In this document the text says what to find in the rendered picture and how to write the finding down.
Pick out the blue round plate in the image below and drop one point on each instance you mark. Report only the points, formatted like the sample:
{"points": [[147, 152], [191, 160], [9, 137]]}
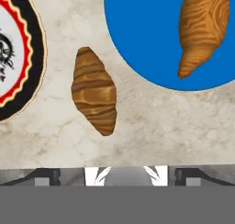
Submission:
{"points": [[143, 35]]}

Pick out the white and grey round object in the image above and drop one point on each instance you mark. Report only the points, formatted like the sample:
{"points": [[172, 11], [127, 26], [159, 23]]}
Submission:
{"points": [[126, 176]]}

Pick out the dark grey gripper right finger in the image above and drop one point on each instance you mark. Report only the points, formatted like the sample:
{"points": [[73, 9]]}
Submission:
{"points": [[189, 173]]}

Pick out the brown croissant with dark stripes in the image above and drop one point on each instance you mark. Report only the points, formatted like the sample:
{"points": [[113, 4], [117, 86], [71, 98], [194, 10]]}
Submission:
{"points": [[94, 91]]}

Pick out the black red white patterned plate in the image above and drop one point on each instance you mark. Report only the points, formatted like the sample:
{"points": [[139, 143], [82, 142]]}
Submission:
{"points": [[32, 50]]}

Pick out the golden brown croissant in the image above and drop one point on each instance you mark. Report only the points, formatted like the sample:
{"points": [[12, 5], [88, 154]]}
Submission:
{"points": [[202, 28]]}

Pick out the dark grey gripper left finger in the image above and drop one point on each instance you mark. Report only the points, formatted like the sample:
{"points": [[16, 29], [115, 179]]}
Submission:
{"points": [[46, 173]]}

